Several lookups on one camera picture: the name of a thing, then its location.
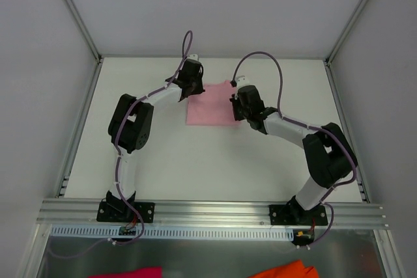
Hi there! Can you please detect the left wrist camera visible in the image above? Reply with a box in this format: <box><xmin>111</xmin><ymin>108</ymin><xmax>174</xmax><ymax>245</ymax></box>
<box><xmin>188</xmin><ymin>54</ymin><xmax>199</xmax><ymax>62</ymax></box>

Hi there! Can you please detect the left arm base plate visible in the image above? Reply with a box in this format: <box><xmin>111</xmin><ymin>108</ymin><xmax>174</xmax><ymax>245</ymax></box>
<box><xmin>96</xmin><ymin>201</ymin><xmax>155</xmax><ymax>223</ymax></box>

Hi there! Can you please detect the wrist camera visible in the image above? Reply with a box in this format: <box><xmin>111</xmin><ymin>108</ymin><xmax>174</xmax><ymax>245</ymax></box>
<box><xmin>230</xmin><ymin>76</ymin><xmax>250</xmax><ymax>90</ymax></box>
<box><xmin>188</xmin><ymin>54</ymin><xmax>199</xmax><ymax>62</ymax></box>

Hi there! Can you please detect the pink t shirt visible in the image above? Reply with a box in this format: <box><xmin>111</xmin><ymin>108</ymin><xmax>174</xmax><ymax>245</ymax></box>
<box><xmin>186</xmin><ymin>80</ymin><xmax>240</xmax><ymax>126</ymax></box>

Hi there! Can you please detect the aluminium mounting rail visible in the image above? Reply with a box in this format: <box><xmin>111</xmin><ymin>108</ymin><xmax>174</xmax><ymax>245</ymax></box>
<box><xmin>35</xmin><ymin>198</ymin><xmax>390</xmax><ymax>230</ymax></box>

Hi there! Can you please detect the left aluminium frame post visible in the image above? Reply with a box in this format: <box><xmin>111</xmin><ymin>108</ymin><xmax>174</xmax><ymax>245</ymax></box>
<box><xmin>45</xmin><ymin>0</ymin><xmax>104</xmax><ymax>64</ymax></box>

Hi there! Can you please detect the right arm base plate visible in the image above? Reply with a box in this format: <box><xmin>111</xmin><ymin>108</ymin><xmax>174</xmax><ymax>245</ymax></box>
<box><xmin>268</xmin><ymin>197</ymin><xmax>328</xmax><ymax>226</ymax></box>

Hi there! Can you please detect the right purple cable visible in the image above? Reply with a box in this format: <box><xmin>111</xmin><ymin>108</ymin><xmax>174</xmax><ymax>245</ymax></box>
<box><xmin>230</xmin><ymin>51</ymin><xmax>358</xmax><ymax>248</ymax></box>

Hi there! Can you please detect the slotted cable duct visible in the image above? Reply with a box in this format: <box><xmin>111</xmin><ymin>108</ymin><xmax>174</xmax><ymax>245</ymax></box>
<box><xmin>50</xmin><ymin>225</ymin><xmax>294</xmax><ymax>242</ymax></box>

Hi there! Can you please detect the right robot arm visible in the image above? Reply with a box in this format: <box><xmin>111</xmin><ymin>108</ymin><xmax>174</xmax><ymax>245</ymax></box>
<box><xmin>230</xmin><ymin>81</ymin><xmax>358</xmax><ymax>224</ymax></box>

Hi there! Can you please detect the red t shirt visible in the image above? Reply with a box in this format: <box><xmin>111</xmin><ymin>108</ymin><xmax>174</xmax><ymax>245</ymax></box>
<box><xmin>89</xmin><ymin>266</ymin><xmax>162</xmax><ymax>278</ymax></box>

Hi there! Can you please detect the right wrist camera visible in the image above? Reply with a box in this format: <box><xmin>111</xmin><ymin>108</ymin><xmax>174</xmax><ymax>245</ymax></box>
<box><xmin>230</xmin><ymin>76</ymin><xmax>250</xmax><ymax>90</ymax></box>

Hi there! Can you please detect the right aluminium frame post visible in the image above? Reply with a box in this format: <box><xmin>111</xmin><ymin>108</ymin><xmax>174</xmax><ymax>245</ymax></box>
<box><xmin>324</xmin><ymin>0</ymin><xmax>392</xmax><ymax>64</ymax></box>

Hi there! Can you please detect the orange t shirt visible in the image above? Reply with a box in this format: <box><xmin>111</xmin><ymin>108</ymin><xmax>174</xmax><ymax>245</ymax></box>
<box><xmin>252</xmin><ymin>260</ymin><xmax>319</xmax><ymax>278</ymax></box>

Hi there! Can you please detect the aluminium frame post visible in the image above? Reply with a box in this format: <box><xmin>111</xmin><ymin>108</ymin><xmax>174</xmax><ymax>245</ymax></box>
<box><xmin>324</xmin><ymin>0</ymin><xmax>392</xmax><ymax>64</ymax></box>
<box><xmin>45</xmin><ymin>0</ymin><xmax>104</xmax><ymax>64</ymax></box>

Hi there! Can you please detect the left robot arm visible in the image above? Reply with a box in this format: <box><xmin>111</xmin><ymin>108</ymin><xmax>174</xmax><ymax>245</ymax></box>
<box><xmin>106</xmin><ymin>55</ymin><xmax>205</xmax><ymax>221</ymax></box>

